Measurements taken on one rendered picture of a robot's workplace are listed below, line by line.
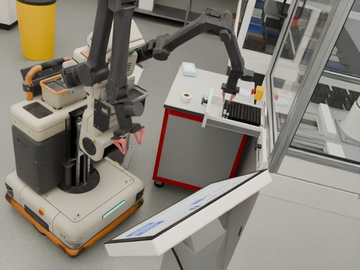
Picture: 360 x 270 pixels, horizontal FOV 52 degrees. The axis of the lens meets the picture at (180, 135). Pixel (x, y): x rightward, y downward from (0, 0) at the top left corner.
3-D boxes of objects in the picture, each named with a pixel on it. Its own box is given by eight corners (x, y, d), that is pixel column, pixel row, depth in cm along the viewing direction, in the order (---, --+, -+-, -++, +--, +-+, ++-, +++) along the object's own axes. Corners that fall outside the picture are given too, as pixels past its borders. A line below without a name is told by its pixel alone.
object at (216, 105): (205, 124, 209) (207, 115, 205) (210, 102, 230) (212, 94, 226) (274, 141, 207) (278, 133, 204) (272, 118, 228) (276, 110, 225)
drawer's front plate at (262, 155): (256, 177, 182) (263, 160, 175) (256, 143, 205) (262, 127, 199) (259, 178, 182) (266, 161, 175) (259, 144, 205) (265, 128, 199)
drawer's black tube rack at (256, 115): (219, 123, 212) (222, 114, 208) (222, 108, 226) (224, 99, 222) (257, 133, 211) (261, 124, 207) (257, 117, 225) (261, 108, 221)
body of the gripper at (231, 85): (221, 85, 206) (224, 73, 202) (239, 89, 206) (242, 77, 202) (220, 90, 201) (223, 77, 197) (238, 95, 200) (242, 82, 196)
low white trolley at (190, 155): (149, 188, 277) (164, 103, 233) (165, 141, 327) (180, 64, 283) (224, 208, 275) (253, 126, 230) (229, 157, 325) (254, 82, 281)
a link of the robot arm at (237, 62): (218, 10, 157) (216, 33, 154) (232, 9, 155) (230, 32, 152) (234, 61, 196) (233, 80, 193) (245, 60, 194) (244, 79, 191)
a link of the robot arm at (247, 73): (237, 57, 190) (235, 72, 188) (258, 61, 191) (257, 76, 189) (230, 67, 202) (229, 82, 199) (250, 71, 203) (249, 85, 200)
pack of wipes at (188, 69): (195, 77, 270) (196, 72, 267) (182, 75, 268) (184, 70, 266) (193, 68, 282) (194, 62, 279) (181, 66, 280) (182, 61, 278)
